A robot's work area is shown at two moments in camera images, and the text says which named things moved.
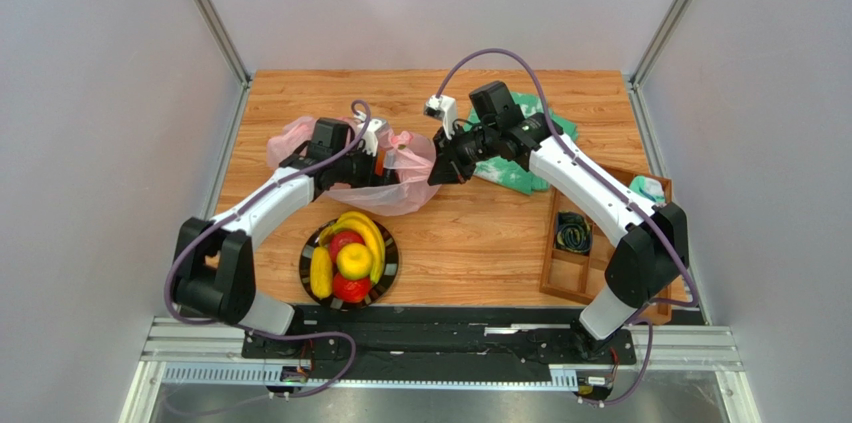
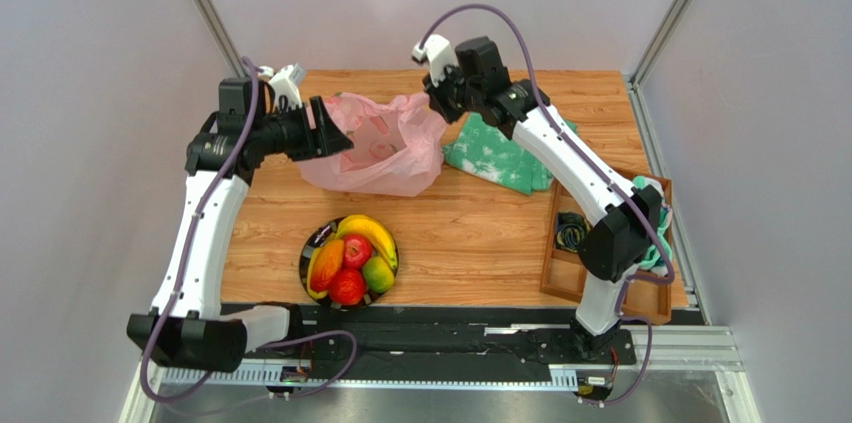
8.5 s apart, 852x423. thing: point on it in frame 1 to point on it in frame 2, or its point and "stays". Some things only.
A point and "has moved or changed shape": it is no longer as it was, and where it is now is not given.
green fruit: x=354 y=260 to x=378 y=275
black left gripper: x=348 y=343 stays
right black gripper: x=455 y=155 to x=438 y=98
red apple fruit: x=340 y=239 to x=357 y=250
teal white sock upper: x=649 y=188 stays
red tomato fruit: x=351 y=290 stays
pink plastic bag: x=412 y=158 has moved or changed shape
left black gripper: x=370 y=178 to x=325 y=139
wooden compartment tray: x=579 y=246 stays
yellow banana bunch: x=362 y=223 has moved or changed shape
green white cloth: x=511 y=171 stays
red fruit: x=380 y=162 to x=327 y=262
